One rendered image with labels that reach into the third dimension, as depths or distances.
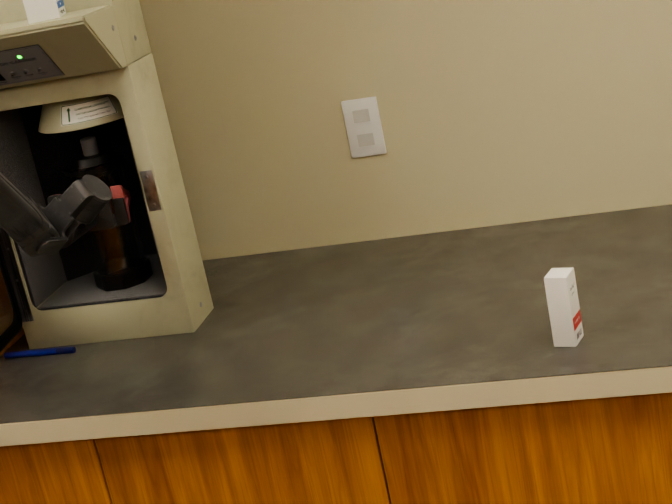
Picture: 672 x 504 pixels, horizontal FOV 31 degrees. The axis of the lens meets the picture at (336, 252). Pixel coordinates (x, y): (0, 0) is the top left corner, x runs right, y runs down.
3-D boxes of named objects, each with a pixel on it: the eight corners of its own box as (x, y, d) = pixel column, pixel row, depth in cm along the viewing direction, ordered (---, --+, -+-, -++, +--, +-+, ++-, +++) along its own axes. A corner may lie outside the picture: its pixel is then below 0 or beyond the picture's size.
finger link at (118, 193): (98, 179, 217) (77, 194, 209) (136, 174, 216) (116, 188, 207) (108, 216, 219) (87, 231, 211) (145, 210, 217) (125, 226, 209)
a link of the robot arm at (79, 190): (3, 215, 195) (33, 256, 193) (43, 165, 191) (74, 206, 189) (53, 213, 206) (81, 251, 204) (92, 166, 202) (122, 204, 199)
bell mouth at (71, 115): (64, 114, 224) (56, 85, 222) (153, 100, 219) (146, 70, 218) (20, 139, 208) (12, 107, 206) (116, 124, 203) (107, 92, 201)
